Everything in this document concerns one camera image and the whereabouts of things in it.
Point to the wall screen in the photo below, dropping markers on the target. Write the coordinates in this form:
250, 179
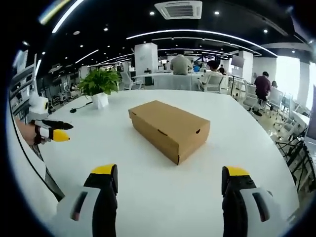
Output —
211, 58

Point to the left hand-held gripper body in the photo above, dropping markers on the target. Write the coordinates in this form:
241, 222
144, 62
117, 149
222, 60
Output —
37, 105

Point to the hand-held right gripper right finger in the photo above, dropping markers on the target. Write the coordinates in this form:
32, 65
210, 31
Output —
237, 207

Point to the ceiling air conditioner vent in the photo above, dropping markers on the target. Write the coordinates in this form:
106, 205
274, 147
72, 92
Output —
179, 10

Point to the grey shelf unit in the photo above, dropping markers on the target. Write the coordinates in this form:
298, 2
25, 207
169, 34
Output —
23, 74

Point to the white office chair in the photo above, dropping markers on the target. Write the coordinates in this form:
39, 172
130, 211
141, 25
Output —
127, 80
217, 84
276, 98

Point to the brown cardboard shoe box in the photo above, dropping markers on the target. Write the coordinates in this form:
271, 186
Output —
168, 128

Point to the long curved ceiling light strip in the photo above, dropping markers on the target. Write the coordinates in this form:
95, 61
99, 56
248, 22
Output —
202, 33

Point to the green potted plant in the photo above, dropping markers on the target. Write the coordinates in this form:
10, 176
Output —
100, 85

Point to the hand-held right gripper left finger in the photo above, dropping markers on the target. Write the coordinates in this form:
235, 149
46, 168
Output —
98, 207

